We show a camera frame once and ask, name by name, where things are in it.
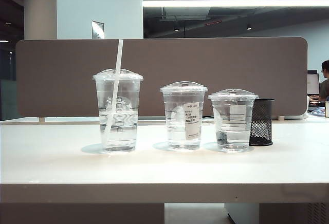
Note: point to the white plastic straw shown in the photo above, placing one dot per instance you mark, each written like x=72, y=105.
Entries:
x=118, y=57

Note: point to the black mesh pen holder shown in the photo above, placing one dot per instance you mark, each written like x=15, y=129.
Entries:
x=263, y=123

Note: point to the medium clear cup printed label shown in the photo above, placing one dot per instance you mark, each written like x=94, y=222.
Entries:
x=180, y=121

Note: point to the large clear plastic cup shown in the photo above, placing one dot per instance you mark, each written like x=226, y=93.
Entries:
x=126, y=121

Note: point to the small clear plastic cup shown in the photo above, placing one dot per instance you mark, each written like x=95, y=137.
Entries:
x=234, y=121

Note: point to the brown desk divider panel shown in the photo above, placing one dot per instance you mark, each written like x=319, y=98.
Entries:
x=77, y=62

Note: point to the black pendant ceiling lamp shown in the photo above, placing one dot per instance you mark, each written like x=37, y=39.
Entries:
x=248, y=26

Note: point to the long linear ceiling light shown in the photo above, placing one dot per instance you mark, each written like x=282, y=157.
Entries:
x=231, y=3

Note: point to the computer monitor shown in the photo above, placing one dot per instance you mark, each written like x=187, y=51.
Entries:
x=312, y=84

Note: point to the seated person with dark hair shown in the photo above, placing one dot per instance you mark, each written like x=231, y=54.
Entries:
x=325, y=88

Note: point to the tan box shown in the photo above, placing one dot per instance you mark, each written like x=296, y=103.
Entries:
x=327, y=109

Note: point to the silver wall sign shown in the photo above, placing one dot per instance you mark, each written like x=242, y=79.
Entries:
x=97, y=30

